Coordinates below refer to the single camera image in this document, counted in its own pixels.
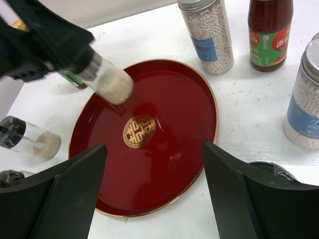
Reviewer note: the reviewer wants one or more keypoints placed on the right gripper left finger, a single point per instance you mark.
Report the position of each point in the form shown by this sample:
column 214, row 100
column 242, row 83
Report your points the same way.
column 57, row 203

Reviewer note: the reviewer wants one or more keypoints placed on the black-lid shaker right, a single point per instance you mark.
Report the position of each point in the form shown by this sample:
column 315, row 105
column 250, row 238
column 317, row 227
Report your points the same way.
column 274, row 169

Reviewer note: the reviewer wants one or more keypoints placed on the ketchup bottle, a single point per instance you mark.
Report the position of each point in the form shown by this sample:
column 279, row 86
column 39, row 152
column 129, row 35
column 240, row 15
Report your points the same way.
column 269, row 23
column 11, row 18

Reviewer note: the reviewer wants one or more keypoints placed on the silver-lid spice shaker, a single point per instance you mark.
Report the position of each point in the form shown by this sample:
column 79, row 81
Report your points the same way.
column 107, row 80

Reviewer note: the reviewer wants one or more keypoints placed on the tall pearl jar blue label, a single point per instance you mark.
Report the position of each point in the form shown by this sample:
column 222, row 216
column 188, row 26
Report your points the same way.
column 207, row 24

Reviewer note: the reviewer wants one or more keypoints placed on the black-lid shaker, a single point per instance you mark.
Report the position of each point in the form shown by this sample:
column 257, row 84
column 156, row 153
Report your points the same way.
column 23, row 137
column 9, row 176
column 274, row 169

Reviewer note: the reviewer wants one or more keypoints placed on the left ketchup bottle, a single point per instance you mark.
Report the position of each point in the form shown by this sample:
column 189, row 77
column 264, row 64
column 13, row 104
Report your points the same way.
column 11, row 18

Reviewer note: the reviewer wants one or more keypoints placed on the black-lid shaker far left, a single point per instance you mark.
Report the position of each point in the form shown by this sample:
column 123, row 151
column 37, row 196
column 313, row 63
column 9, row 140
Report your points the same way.
column 9, row 176

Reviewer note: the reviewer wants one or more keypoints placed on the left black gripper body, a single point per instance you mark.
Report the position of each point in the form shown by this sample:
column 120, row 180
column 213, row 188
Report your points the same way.
column 50, row 44

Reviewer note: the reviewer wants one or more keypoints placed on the right ketchup bottle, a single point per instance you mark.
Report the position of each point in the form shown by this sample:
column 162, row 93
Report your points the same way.
column 269, row 23

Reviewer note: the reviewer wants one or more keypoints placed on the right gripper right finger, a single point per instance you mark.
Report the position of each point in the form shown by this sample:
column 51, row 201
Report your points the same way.
column 251, row 203

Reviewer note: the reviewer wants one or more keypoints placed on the red round tray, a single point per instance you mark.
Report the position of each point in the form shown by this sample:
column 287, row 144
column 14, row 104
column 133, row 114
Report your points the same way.
column 154, row 139

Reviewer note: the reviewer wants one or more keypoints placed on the black-lid shaker front left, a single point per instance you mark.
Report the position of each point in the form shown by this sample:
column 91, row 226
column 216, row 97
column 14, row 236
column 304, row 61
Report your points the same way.
column 23, row 137

